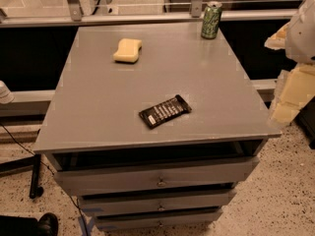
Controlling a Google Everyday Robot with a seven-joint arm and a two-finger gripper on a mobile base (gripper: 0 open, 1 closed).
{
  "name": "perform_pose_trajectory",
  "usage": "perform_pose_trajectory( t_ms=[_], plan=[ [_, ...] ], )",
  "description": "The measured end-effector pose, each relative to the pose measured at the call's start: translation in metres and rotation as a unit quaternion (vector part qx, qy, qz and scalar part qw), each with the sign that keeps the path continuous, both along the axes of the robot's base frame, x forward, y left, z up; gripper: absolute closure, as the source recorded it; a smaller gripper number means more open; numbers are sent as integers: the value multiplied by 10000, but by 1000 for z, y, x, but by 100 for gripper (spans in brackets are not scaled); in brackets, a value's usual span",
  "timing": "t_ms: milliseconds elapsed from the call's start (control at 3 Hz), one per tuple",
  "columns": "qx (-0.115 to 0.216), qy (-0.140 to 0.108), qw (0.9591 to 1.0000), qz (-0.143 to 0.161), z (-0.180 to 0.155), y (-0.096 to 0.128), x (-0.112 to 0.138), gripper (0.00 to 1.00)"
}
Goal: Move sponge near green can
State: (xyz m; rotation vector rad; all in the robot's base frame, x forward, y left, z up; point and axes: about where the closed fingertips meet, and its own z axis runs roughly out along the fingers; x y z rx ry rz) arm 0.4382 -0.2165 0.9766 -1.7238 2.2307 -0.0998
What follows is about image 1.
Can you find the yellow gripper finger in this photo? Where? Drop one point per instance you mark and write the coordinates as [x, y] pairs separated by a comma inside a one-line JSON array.
[[293, 92], [277, 40]]

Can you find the yellow sponge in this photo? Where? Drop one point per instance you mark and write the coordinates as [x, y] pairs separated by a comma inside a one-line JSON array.
[[128, 50]]

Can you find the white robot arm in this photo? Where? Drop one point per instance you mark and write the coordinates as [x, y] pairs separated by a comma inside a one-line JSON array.
[[300, 36]]

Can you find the green soda can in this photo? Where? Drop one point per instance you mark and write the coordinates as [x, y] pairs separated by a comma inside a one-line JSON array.
[[211, 20]]

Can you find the top grey drawer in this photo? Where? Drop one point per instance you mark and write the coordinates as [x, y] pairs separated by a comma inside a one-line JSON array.
[[156, 176]]

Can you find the grey drawer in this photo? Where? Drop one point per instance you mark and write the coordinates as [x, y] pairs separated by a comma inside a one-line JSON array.
[[159, 202], [156, 176], [157, 218]]

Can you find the grey drawer cabinet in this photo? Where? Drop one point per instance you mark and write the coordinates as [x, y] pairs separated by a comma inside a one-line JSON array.
[[93, 118]]

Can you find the black snack bar packet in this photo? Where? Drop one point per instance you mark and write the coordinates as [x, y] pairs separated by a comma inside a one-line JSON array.
[[163, 112]]

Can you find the middle grey drawer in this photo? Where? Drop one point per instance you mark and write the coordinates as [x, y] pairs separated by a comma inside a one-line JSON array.
[[159, 202]]

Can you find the bottom grey drawer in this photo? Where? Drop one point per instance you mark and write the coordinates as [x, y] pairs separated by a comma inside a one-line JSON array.
[[157, 218]]

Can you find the grey metal railing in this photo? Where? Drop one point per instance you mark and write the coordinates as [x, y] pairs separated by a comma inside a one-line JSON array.
[[55, 13]]

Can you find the black stand leg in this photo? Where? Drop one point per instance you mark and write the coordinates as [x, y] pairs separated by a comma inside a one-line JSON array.
[[32, 164]]

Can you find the black shoe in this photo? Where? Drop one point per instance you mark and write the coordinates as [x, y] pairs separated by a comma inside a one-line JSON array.
[[48, 225]]

